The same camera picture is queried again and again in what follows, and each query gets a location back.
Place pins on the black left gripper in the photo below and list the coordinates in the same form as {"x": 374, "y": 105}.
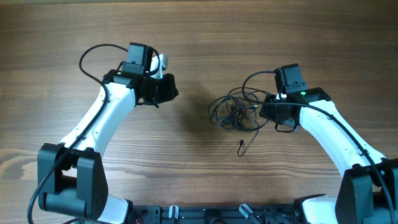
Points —
{"x": 171, "y": 93}

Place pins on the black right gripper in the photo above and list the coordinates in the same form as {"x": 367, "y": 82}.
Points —
{"x": 266, "y": 112}

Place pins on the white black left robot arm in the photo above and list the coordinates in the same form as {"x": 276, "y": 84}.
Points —
{"x": 71, "y": 178}

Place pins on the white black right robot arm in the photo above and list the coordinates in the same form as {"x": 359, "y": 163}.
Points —
{"x": 368, "y": 190}

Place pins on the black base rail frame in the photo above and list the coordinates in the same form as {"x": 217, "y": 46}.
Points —
{"x": 271, "y": 213}

